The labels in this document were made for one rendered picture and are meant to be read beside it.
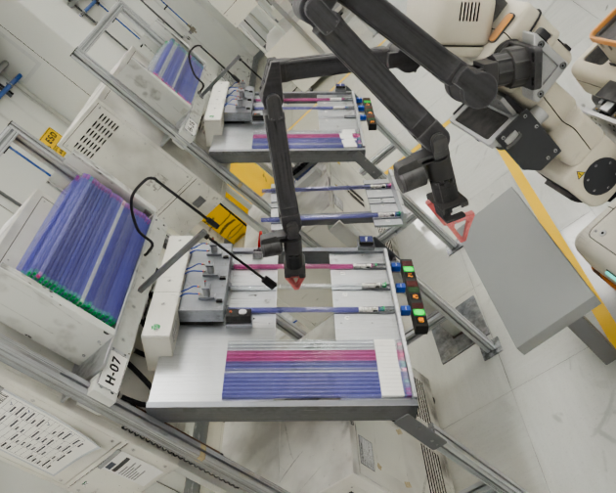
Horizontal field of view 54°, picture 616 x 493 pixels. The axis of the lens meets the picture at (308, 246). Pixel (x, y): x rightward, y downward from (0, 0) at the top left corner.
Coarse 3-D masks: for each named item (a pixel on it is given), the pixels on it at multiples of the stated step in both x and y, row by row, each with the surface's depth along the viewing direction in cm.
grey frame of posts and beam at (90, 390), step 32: (160, 224) 209; (128, 320) 169; (288, 320) 240; (0, 352) 139; (32, 352) 144; (128, 352) 162; (64, 384) 146; (96, 384) 148; (128, 416) 153; (192, 448) 163; (448, 448) 163; (256, 480) 175; (512, 480) 179
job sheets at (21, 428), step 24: (0, 408) 156; (24, 408) 156; (0, 432) 161; (24, 432) 161; (48, 432) 162; (72, 432) 162; (24, 456) 168; (48, 456) 168; (72, 456) 168; (120, 456) 169; (144, 480) 176
